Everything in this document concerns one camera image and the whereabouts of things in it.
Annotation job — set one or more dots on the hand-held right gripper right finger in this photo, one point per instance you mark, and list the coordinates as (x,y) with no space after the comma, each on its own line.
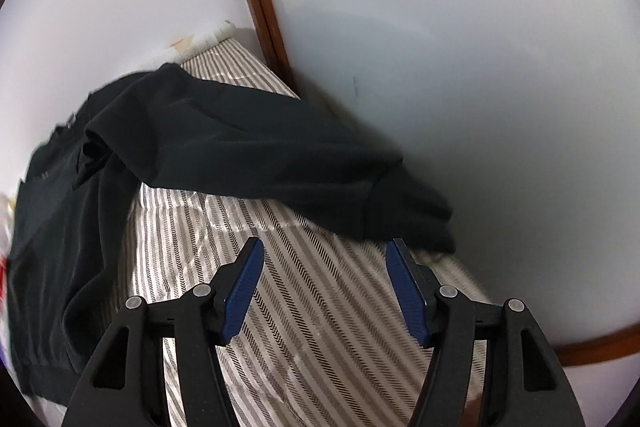
(406,292)

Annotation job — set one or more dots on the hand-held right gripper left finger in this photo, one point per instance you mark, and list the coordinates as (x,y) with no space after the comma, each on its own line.
(243,287)

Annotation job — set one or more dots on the black sweater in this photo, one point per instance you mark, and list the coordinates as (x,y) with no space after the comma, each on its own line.
(225,147)

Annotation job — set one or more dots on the striped mattress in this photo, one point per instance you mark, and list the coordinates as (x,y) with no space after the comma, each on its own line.
(320,307)

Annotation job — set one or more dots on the white foam strip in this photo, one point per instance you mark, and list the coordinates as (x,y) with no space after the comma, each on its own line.
(215,34)

